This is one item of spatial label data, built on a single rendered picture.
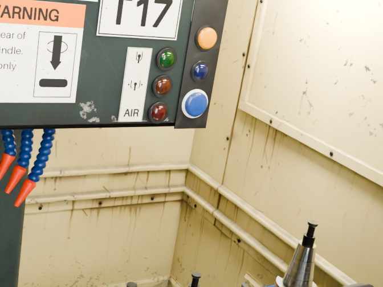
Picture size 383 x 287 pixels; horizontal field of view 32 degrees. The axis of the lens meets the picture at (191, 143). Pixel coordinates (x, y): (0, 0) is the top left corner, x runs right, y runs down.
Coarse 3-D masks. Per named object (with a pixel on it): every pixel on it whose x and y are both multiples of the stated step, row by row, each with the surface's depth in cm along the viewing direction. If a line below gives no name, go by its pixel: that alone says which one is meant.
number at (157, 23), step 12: (144, 0) 71; (156, 0) 72; (168, 0) 73; (132, 12) 71; (144, 12) 72; (156, 12) 72; (168, 12) 73; (132, 24) 71; (144, 24) 72; (156, 24) 73; (168, 24) 74
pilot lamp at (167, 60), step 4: (164, 52) 74; (168, 52) 75; (172, 52) 75; (164, 56) 74; (168, 56) 75; (172, 56) 75; (160, 60) 74; (164, 60) 74; (168, 60) 75; (172, 60) 75; (164, 64) 75; (168, 64) 75; (172, 64) 75
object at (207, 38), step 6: (204, 30) 76; (210, 30) 76; (198, 36) 76; (204, 36) 76; (210, 36) 76; (216, 36) 77; (198, 42) 76; (204, 42) 76; (210, 42) 77; (204, 48) 77
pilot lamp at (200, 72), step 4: (200, 64) 77; (204, 64) 78; (196, 68) 77; (200, 68) 77; (204, 68) 78; (196, 72) 77; (200, 72) 78; (204, 72) 78; (196, 76) 78; (200, 76) 78; (204, 76) 78
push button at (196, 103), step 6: (192, 96) 78; (198, 96) 78; (204, 96) 79; (186, 102) 78; (192, 102) 78; (198, 102) 79; (204, 102) 79; (186, 108) 78; (192, 108) 78; (198, 108) 79; (204, 108) 79; (192, 114) 79; (198, 114) 79
